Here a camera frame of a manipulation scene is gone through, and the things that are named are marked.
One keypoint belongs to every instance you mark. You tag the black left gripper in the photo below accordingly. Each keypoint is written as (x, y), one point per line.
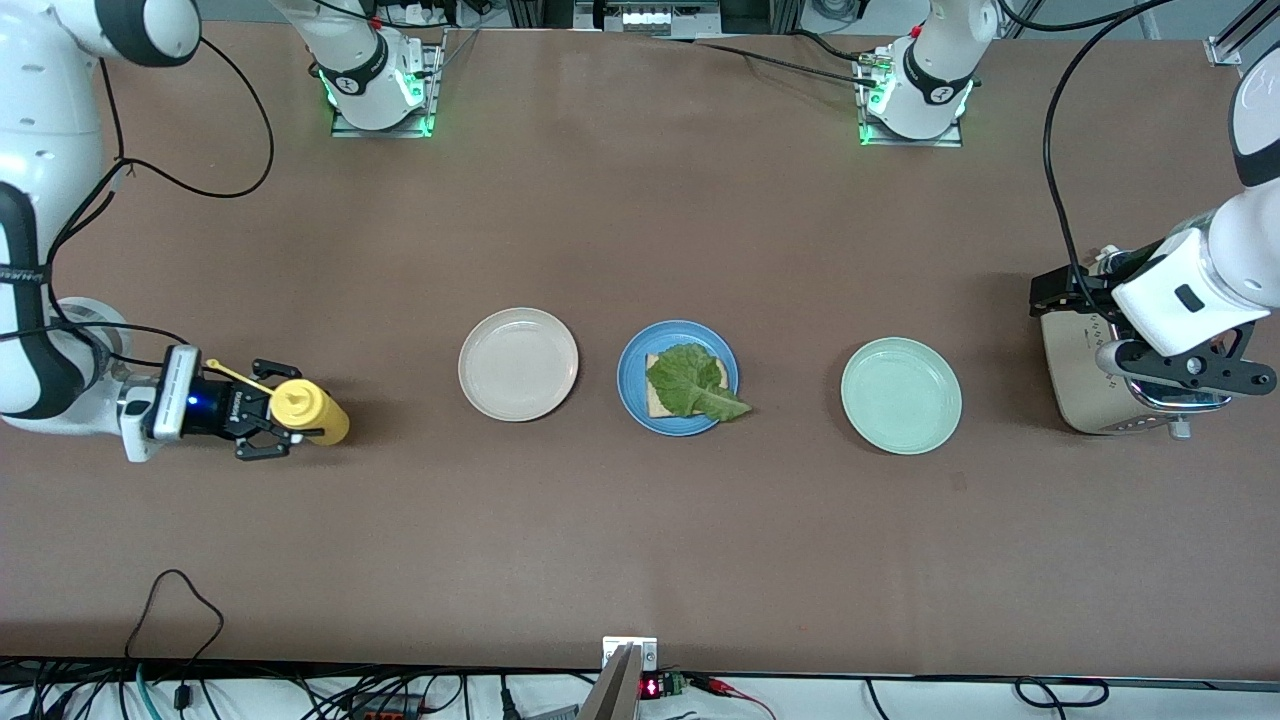
(1062, 291)

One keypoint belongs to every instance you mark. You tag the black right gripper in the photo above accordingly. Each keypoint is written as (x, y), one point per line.
(222, 411)

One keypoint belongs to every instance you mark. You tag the yellow mustard squeeze bottle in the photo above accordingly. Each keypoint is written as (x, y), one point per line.
(310, 410)

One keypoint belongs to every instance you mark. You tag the green lettuce leaf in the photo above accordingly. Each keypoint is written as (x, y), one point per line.
(690, 380)

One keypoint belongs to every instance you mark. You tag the white bread slice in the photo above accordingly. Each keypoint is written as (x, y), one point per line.
(658, 402)

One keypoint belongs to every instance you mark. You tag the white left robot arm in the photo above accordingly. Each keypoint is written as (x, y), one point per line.
(1200, 290)

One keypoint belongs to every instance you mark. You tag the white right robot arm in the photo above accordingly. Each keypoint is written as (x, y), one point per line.
(40, 120)

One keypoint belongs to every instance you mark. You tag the pale green round plate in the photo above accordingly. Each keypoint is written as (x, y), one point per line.
(900, 395)

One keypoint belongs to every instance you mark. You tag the beige round plate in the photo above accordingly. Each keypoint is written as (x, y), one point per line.
(518, 365)

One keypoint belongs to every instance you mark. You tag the blue round plate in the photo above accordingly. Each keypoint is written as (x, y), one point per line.
(632, 380)

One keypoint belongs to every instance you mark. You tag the beige chrome toaster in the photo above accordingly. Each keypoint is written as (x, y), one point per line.
(1085, 390)

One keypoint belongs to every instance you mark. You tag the small red display module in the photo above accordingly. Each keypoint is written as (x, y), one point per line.
(652, 688)

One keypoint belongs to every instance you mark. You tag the grey control box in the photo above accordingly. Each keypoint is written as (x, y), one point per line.
(650, 18)

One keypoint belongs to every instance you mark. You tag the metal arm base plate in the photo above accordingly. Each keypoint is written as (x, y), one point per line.
(360, 132)
(915, 142)

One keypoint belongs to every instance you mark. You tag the metal table corner bracket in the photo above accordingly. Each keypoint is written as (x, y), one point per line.
(1226, 52)

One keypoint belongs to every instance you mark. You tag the grey aluminium post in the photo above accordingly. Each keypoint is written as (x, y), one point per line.
(610, 692)

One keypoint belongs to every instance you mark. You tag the metal table edge bracket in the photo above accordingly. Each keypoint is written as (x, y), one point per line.
(645, 655)

